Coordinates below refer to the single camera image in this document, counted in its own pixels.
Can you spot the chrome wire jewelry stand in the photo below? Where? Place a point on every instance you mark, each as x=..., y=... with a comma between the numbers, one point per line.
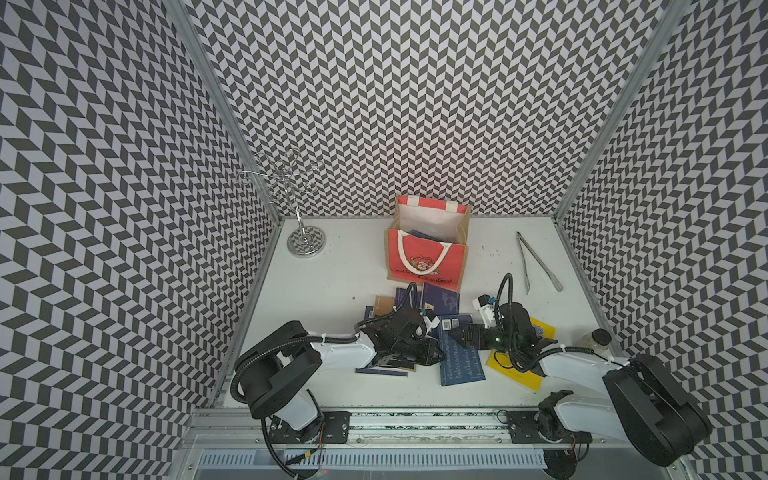
x=287, y=182

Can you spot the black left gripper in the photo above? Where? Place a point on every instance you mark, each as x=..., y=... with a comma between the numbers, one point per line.
x=427, y=359

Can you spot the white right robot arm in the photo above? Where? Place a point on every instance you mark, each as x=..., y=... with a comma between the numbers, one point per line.
x=632, y=400

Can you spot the stainless steel kitchen tongs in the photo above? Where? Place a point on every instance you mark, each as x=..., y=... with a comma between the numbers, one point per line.
x=524, y=247

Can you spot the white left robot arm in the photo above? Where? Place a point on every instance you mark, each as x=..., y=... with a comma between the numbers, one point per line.
x=270, y=378

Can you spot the brown cover book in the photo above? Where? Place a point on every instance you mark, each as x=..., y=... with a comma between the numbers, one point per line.
x=383, y=306

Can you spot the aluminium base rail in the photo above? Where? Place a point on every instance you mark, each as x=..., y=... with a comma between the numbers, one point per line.
x=408, y=443

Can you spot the yellow book blue illustration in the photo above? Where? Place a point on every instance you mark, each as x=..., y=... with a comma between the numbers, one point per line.
x=500, y=362

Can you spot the blue book barcode back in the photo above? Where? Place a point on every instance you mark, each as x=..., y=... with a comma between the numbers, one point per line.
x=460, y=365

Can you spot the blue book under brown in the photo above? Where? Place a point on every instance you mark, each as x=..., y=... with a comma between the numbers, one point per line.
x=375, y=371

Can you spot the blue book yellow title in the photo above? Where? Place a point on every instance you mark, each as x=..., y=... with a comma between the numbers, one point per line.
x=440, y=300

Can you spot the navy book yellow label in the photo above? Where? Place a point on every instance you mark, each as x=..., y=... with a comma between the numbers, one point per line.
x=407, y=297

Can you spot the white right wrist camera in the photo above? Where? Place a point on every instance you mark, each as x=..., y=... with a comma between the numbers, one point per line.
x=485, y=306

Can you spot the small glass spice jar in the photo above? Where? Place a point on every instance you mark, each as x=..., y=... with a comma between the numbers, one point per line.
x=599, y=340

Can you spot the aluminium corner frame post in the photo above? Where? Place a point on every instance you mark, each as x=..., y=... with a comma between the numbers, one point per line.
x=187, y=34

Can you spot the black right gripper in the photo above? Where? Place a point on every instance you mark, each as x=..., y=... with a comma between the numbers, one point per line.
x=478, y=330

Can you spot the red burlap Christmas bag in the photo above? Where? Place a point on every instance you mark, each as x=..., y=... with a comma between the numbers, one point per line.
x=410, y=259

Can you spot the right aluminium corner post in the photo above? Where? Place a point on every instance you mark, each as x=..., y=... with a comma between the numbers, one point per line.
x=646, y=61

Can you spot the blue book yellow label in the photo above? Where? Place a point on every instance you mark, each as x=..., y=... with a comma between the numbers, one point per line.
x=421, y=235

